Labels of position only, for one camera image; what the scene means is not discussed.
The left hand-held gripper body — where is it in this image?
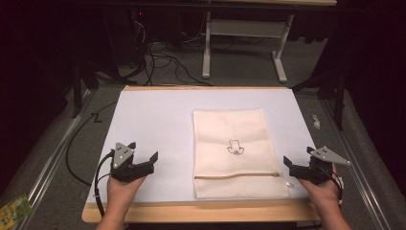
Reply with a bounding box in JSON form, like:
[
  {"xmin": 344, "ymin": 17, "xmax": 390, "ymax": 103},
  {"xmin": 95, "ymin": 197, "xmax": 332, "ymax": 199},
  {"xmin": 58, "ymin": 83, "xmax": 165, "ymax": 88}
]
[{"xmin": 109, "ymin": 142, "xmax": 155, "ymax": 183}]

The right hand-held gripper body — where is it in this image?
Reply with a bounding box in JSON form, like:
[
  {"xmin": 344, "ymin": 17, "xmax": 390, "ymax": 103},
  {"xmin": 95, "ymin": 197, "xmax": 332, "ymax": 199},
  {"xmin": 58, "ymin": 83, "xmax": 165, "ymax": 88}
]
[{"xmin": 288, "ymin": 146, "xmax": 351, "ymax": 186}]

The cream zippered laundry bag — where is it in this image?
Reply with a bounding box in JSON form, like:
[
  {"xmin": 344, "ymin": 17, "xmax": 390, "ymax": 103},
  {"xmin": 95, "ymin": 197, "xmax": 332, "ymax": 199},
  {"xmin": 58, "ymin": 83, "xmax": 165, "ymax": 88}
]
[{"xmin": 192, "ymin": 107, "xmax": 297, "ymax": 200}]

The person's right hand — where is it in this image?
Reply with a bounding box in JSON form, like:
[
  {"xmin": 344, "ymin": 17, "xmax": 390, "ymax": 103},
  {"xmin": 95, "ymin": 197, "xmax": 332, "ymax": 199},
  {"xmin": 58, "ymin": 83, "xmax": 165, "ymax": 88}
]
[{"xmin": 298, "ymin": 162, "xmax": 341, "ymax": 206}]

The person's left hand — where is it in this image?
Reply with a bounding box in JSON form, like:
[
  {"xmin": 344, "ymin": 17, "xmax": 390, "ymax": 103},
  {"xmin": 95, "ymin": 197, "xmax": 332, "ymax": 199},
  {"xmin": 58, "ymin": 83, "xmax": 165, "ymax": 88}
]
[{"xmin": 106, "ymin": 174, "xmax": 147, "ymax": 208}]

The white paper scrap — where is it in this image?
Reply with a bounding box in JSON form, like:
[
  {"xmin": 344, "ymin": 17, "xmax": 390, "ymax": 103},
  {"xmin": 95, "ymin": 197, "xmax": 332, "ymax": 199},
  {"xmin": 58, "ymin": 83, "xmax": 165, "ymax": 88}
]
[{"xmin": 311, "ymin": 113, "xmax": 322, "ymax": 130}]

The white table mat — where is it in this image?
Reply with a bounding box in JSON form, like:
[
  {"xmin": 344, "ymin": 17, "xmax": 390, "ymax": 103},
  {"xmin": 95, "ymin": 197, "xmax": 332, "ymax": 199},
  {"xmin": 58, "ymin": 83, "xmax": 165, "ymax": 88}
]
[{"xmin": 86, "ymin": 88, "xmax": 318, "ymax": 204}]

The black stand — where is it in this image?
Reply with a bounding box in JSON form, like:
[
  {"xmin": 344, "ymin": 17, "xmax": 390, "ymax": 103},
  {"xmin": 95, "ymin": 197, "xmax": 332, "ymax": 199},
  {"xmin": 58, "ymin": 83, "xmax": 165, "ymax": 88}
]
[
  {"xmin": 289, "ymin": 68, "xmax": 349, "ymax": 132},
  {"xmin": 70, "ymin": 56, "xmax": 101, "ymax": 120}
]

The wooden table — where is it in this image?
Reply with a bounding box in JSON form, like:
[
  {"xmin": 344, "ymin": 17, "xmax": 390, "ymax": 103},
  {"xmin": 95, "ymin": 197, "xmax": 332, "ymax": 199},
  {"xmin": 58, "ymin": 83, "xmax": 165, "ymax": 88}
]
[{"xmin": 80, "ymin": 84, "xmax": 321, "ymax": 224}]

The yellow green packet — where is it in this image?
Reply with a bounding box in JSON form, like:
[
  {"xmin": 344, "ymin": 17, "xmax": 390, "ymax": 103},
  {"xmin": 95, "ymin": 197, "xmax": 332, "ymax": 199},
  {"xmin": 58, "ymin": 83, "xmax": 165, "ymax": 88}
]
[{"xmin": 0, "ymin": 193, "xmax": 34, "ymax": 230}]

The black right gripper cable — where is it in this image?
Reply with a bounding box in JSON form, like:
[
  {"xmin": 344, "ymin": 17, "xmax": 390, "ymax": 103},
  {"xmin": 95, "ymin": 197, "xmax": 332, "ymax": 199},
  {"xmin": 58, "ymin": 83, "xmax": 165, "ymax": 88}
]
[{"xmin": 330, "ymin": 172, "xmax": 345, "ymax": 206}]

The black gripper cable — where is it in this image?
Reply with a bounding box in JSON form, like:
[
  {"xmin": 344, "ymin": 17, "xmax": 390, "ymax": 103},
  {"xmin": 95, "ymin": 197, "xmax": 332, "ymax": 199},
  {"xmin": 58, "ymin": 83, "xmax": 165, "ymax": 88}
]
[
  {"xmin": 94, "ymin": 150, "xmax": 115, "ymax": 219},
  {"xmin": 330, "ymin": 172, "xmax": 345, "ymax": 206}
]

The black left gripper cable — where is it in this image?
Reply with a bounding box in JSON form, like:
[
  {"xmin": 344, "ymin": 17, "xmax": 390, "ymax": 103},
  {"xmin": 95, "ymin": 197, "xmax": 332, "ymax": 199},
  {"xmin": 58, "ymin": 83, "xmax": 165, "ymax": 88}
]
[{"xmin": 94, "ymin": 150, "xmax": 115, "ymax": 219}]

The metal floor rail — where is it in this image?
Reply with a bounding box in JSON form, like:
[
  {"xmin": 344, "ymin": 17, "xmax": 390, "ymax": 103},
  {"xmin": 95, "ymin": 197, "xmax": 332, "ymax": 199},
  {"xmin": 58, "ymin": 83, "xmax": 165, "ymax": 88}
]
[
  {"xmin": 319, "ymin": 98, "xmax": 393, "ymax": 230},
  {"xmin": 9, "ymin": 88, "xmax": 94, "ymax": 230}
]

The black floor cable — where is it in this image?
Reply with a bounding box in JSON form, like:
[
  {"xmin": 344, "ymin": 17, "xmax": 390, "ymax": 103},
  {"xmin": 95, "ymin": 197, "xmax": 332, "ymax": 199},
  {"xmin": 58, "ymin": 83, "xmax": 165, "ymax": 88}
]
[{"xmin": 65, "ymin": 100, "xmax": 119, "ymax": 188}]

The bundle of black cables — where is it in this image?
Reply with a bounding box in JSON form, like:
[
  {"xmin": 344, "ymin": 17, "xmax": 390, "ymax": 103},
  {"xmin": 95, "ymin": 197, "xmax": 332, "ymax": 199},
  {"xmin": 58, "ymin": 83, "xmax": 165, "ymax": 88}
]
[{"xmin": 125, "ymin": 11, "xmax": 214, "ymax": 87}]

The white metal table frame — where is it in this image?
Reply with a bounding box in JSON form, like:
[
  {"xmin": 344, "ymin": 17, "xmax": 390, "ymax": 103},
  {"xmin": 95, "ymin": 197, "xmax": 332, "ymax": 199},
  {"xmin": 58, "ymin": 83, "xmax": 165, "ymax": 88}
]
[{"xmin": 201, "ymin": 11, "xmax": 295, "ymax": 84}]

